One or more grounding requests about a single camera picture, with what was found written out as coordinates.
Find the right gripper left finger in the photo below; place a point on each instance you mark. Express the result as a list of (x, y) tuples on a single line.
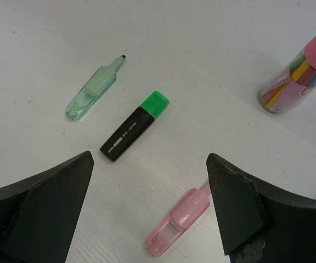
[(39, 214)]

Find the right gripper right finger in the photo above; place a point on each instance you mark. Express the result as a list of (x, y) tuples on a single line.
[(259, 222)]

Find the pink translucent highlighter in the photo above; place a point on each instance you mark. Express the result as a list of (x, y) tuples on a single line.
[(180, 219)]

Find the black highlighter green cap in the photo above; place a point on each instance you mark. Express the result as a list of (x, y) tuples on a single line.
[(134, 126)]

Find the pink capped crayon tube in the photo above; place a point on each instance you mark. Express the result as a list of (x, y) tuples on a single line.
[(293, 84)]

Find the mint green highlighter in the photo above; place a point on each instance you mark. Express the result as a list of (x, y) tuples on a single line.
[(94, 89)]

